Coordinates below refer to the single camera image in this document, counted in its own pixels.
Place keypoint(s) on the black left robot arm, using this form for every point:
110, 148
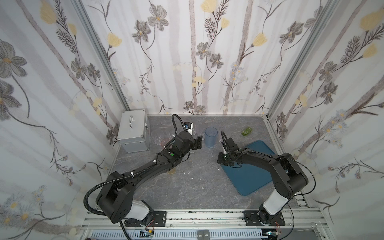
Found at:
116, 198

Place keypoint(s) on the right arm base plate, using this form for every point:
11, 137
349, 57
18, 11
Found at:
263, 219

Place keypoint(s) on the teal plastic tray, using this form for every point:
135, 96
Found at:
248, 178

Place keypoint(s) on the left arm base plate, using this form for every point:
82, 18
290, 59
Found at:
154, 219

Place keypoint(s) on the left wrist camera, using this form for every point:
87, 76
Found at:
189, 126

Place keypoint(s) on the yellow plastic cup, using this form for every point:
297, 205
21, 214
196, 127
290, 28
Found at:
172, 171

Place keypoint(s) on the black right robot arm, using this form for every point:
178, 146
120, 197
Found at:
287, 176

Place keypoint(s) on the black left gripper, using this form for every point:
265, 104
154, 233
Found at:
196, 142

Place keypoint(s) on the silver aluminium case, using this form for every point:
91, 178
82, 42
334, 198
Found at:
134, 131

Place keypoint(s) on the blue plastic cup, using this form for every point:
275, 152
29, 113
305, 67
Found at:
211, 134

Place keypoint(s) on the clear faceted cup far left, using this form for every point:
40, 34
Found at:
157, 136

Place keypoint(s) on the pink plastic cup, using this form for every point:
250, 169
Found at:
164, 142

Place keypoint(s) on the small green block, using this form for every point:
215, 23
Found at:
246, 131

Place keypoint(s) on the aluminium mounting rail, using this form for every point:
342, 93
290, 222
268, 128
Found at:
294, 224

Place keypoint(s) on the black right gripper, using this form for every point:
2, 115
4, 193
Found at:
225, 159

